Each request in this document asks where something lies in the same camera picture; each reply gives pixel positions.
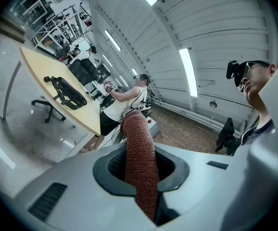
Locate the person's glasses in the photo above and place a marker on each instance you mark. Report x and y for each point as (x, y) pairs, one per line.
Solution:
(249, 68)

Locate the black office chair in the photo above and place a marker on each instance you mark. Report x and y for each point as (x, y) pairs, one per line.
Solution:
(46, 107)

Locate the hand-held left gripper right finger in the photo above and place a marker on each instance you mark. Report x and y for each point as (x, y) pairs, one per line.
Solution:
(208, 189)

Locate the person's head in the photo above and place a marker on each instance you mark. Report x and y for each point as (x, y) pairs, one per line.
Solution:
(255, 88)

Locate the round ceiling fixture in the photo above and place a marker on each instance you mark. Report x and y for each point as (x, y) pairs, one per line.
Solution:
(213, 104)

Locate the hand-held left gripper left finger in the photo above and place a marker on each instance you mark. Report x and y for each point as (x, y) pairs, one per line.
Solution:
(81, 189)

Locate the white shelving rack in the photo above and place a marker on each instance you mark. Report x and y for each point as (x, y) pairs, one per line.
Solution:
(54, 30)

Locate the brown wooden platform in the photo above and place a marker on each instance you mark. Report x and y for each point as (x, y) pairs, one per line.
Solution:
(9, 29)

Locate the black head camera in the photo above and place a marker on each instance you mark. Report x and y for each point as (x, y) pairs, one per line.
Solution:
(232, 70)

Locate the dark grey canvas bag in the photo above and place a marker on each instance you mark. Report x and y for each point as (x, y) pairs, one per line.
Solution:
(65, 93)

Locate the gray table leg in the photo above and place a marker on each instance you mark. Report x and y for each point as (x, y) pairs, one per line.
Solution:
(10, 90)

